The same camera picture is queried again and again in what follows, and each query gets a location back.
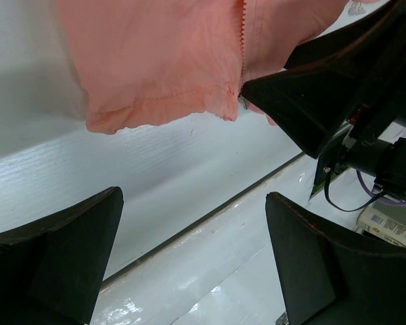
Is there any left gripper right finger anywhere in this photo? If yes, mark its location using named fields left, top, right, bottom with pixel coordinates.
left=265, top=192, right=406, bottom=324

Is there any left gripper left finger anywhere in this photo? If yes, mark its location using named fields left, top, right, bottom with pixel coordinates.
left=0, top=187, right=124, bottom=324

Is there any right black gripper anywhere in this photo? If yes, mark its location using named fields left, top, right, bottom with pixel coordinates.
left=242, top=1, right=406, bottom=203

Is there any pink jacket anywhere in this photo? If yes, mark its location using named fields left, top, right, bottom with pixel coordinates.
left=56, top=0, right=347, bottom=135

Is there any white front cover panel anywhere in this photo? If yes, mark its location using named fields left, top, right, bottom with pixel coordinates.
left=92, top=157, right=373, bottom=324

